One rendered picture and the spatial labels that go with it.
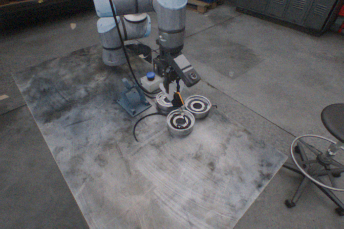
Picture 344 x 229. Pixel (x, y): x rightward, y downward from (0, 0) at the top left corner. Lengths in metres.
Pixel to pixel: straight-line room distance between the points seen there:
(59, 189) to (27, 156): 0.45
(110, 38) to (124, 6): 0.51
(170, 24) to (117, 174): 0.48
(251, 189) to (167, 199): 0.25
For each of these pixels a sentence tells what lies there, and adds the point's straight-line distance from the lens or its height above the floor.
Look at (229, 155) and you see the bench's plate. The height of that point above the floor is 0.80.
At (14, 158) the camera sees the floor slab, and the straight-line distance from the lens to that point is 2.05.
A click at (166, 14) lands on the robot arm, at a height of 1.23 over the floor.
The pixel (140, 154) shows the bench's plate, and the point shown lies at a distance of 0.72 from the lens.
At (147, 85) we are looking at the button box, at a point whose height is 0.83.
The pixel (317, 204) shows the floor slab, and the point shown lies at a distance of 1.77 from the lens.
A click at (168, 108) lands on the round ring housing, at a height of 0.83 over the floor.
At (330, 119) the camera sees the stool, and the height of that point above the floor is 0.62.
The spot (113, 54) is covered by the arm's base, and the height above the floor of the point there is 0.86.
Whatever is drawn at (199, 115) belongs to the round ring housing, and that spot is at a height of 0.83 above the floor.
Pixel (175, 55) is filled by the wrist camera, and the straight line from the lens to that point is 0.59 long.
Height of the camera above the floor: 1.40
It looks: 43 degrees down
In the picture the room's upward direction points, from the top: straight up
